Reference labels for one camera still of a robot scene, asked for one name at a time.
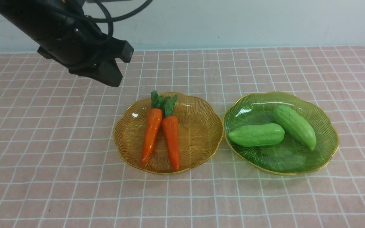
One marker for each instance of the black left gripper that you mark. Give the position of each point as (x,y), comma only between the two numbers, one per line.
(81,46)

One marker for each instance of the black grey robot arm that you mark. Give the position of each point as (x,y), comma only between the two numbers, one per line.
(21,12)

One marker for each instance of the green toy gourd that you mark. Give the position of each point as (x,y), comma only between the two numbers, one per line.
(257,135)
(295,125)

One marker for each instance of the toy carrot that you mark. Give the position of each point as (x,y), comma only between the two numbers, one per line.
(153,121)
(170,131)

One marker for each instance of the green ribbed plastic plate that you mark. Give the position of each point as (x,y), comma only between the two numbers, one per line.
(289,157)

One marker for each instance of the amber ribbed plastic plate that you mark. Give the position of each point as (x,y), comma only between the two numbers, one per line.
(200,132)

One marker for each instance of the pink checkered tablecloth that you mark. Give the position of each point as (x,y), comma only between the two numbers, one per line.
(59,166)

